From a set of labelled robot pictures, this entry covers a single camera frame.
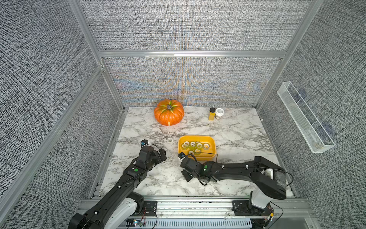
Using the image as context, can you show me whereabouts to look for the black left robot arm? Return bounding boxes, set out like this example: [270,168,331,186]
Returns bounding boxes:
[68,144,167,229]

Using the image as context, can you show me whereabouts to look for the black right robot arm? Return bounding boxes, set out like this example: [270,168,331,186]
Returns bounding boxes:
[180,156,287,200]

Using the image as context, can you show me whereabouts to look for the yellow plastic storage box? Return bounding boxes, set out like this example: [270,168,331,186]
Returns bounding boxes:
[178,135,217,161]

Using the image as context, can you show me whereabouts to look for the orange pumpkin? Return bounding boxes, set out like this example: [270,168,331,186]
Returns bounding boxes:
[154,99,185,126]

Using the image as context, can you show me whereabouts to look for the yellow juice bottle black cap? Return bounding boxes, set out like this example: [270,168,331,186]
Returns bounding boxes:
[208,107,216,121]

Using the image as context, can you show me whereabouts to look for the small white lidded jar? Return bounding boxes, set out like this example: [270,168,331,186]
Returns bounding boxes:
[215,108,225,119]

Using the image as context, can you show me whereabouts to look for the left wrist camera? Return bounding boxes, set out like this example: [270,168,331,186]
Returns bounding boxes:
[140,139,149,147]

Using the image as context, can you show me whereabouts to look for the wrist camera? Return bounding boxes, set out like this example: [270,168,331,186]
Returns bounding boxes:
[140,139,149,147]
[178,152,186,160]

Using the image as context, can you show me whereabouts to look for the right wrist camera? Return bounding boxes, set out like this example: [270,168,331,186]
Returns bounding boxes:
[178,152,186,160]

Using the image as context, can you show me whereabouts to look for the aluminium frame rails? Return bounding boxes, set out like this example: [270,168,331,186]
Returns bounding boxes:
[1,1,323,222]

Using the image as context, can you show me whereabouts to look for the front rail base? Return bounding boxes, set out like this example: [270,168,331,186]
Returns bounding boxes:
[94,196,320,229]

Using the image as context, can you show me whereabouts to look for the clear acrylic wall shelf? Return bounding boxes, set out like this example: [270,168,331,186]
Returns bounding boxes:
[277,82,336,153]

